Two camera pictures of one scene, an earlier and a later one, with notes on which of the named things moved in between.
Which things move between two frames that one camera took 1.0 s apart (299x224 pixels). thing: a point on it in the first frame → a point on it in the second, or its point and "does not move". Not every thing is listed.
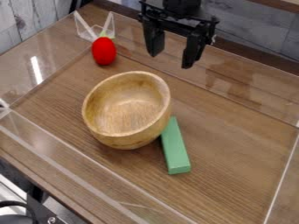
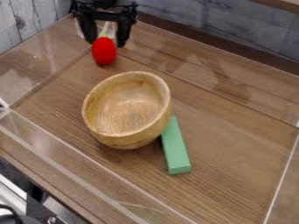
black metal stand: (36, 193) does not move
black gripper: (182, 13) → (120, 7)
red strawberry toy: (105, 49) does not move
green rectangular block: (178, 161) does not move
